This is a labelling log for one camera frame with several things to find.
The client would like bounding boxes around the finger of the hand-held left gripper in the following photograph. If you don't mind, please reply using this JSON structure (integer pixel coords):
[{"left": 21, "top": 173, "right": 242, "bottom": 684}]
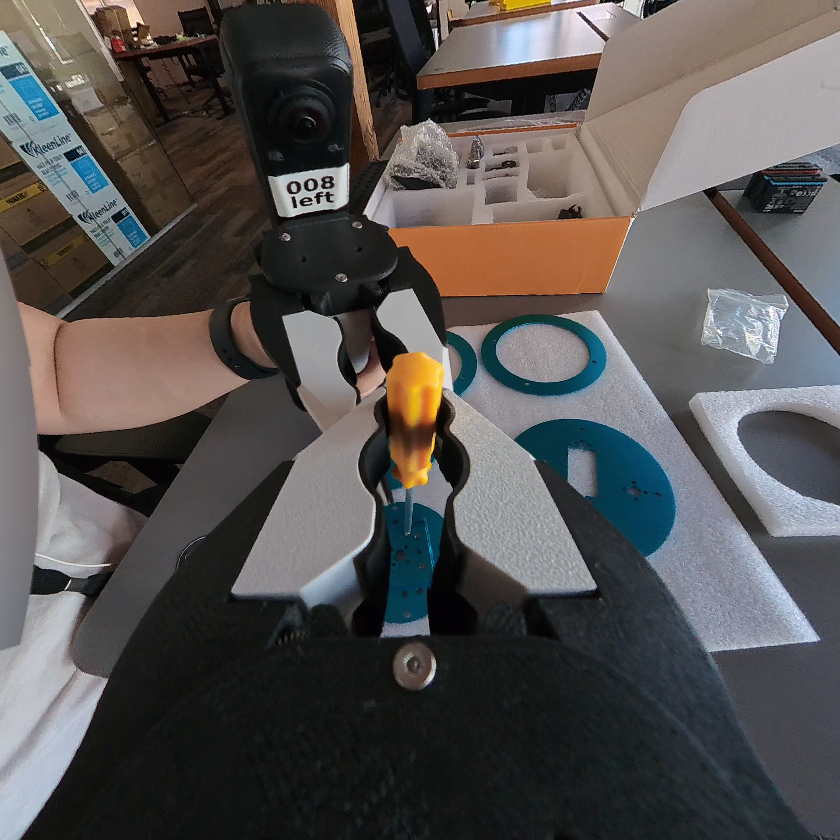
[
  {"left": 371, "top": 290, "right": 455, "bottom": 398},
  {"left": 282, "top": 310, "right": 360, "bottom": 433}
]

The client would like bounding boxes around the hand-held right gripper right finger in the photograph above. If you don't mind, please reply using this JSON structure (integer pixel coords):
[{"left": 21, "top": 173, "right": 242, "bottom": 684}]
[{"left": 441, "top": 390, "right": 599, "bottom": 611}]

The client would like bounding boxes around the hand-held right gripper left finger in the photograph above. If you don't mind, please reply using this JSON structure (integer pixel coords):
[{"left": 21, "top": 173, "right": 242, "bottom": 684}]
[{"left": 230, "top": 394, "right": 391, "bottom": 611}]

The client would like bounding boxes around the yellow screwdriver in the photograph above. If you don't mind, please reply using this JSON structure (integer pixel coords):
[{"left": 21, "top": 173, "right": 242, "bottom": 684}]
[{"left": 386, "top": 352, "right": 446, "bottom": 536}]

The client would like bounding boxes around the blue disc square bracket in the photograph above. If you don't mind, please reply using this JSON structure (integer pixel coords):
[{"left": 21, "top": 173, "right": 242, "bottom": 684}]
[{"left": 382, "top": 502, "right": 454, "bottom": 623}]

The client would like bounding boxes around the person's left forearm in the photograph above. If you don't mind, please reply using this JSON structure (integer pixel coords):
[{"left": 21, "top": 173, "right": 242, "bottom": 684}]
[{"left": 18, "top": 302, "right": 231, "bottom": 437}]

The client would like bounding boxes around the grey office desk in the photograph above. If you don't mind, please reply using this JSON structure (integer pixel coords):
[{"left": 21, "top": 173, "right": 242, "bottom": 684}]
[{"left": 416, "top": 3, "right": 641, "bottom": 116}]

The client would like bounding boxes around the blue disc rectangular slot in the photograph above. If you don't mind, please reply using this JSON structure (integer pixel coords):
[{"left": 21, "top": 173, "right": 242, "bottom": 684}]
[{"left": 514, "top": 419, "right": 677, "bottom": 559}]

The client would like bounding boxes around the black wristband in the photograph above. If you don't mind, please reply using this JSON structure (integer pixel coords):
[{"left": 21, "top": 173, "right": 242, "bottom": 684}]
[{"left": 210, "top": 297, "right": 282, "bottom": 382}]

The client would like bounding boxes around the white foam box insert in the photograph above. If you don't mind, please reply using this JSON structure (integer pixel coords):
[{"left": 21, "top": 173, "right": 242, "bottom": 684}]
[{"left": 381, "top": 128, "right": 618, "bottom": 227}]

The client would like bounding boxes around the orange cardboard box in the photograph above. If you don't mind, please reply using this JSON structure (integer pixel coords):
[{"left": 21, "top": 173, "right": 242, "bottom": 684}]
[{"left": 364, "top": 3, "right": 840, "bottom": 298}]

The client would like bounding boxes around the bubble wrapped part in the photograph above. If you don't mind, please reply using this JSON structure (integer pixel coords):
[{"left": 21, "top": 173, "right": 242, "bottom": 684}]
[{"left": 388, "top": 120, "right": 460, "bottom": 193}]

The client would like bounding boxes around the white foam sheet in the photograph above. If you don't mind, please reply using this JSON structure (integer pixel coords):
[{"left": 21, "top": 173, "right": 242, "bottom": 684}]
[{"left": 292, "top": 310, "right": 821, "bottom": 654}]

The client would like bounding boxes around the wooden pillar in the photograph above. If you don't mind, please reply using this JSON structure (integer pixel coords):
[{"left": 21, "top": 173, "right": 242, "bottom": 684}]
[{"left": 328, "top": 0, "right": 382, "bottom": 165}]

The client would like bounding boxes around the white foam block round hole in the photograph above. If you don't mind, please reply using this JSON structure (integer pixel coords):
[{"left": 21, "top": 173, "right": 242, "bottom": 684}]
[{"left": 689, "top": 385, "right": 840, "bottom": 536}]

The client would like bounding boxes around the black office chair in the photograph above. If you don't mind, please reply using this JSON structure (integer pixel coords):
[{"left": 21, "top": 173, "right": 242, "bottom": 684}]
[{"left": 384, "top": 0, "right": 437, "bottom": 119}]

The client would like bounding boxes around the cluttered wooden table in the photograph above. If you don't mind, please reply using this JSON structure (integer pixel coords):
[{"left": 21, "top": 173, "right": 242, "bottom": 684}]
[{"left": 115, "top": 33, "right": 227, "bottom": 122}]

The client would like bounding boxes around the stack of printed cartons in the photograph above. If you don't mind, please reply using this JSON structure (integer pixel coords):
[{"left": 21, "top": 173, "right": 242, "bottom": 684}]
[{"left": 0, "top": 29, "right": 152, "bottom": 309}]

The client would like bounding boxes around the clear plastic bag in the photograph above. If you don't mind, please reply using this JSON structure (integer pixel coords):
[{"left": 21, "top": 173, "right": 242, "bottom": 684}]
[{"left": 701, "top": 287, "right": 790, "bottom": 362}]

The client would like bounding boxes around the person's white shirt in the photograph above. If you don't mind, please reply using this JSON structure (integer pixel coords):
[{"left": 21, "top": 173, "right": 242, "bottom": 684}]
[{"left": 0, "top": 453, "right": 148, "bottom": 840}]

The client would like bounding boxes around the stack of dark small boxes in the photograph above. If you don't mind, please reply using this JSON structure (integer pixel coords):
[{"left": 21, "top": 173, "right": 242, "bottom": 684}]
[{"left": 743, "top": 161, "right": 840, "bottom": 214}]

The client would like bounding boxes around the blue metal ring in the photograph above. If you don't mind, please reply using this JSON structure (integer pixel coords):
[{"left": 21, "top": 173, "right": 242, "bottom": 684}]
[
  {"left": 446, "top": 330, "right": 478, "bottom": 396},
  {"left": 481, "top": 315, "right": 608, "bottom": 396}
]

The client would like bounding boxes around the black strap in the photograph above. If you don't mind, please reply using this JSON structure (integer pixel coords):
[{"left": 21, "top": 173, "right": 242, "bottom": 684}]
[{"left": 33, "top": 567, "right": 109, "bottom": 598}]

